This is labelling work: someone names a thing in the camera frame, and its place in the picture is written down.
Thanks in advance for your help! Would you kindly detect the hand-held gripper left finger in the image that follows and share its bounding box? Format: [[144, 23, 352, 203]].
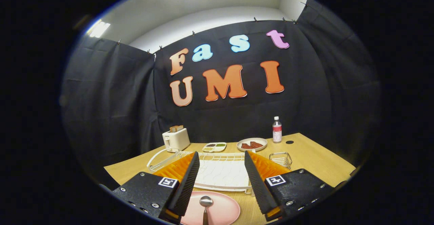
[[113, 151, 200, 224]]

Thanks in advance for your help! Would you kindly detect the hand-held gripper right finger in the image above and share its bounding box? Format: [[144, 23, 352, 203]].
[[244, 150, 334, 222]]

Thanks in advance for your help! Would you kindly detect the metal spoon with dark handle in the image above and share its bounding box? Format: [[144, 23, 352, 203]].
[[199, 195, 214, 225]]

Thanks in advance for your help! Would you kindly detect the small metal wire basket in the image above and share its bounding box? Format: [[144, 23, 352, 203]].
[[269, 152, 293, 170]]

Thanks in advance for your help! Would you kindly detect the white wire dish rack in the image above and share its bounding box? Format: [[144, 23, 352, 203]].
[[146, 149, 255, 194]]

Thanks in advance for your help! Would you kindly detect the pink plate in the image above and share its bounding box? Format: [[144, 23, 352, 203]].
[[180, 191, 241, 225]]

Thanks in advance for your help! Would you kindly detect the white divided dish with beans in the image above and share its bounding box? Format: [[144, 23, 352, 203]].
[[202, 142, 227, 153]]

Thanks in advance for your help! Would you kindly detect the white round plate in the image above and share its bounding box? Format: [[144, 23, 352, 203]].
[[236, 137, 268, 152]]

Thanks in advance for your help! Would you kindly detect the white toaster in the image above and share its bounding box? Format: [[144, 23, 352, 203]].
[[162, 128, 191, 153]]

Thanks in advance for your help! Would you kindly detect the clear bottle with red label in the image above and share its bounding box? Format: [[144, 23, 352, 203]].
[[272, 116, 282, 143]]

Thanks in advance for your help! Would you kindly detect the black backdrop cloth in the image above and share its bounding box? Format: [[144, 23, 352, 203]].
[[61, 0, 382, 185]]

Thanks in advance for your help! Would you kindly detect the ceiling light panel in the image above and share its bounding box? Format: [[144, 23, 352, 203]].
[[87, 20, 111, 38]]

